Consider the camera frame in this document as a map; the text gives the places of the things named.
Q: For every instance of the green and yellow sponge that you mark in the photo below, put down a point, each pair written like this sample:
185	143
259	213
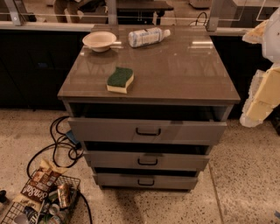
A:
120	80

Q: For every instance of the white paper bowl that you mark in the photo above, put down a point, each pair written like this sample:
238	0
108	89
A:
99	41

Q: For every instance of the brown snack bag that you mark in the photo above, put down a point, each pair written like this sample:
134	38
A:
39	185

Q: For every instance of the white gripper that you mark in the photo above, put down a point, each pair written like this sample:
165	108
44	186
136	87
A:
272	40

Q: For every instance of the copper drink can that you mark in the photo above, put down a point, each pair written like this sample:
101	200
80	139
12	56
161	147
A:
64	196

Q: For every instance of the grey drawer cabinet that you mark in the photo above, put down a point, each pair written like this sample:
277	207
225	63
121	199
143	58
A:
180	79

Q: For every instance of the white plastic bottle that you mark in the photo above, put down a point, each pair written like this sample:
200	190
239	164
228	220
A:
147	37

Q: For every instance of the dark background table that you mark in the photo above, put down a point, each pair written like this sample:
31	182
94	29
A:
141	12

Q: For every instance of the black wire basket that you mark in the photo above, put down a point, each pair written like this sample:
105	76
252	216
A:
55	205

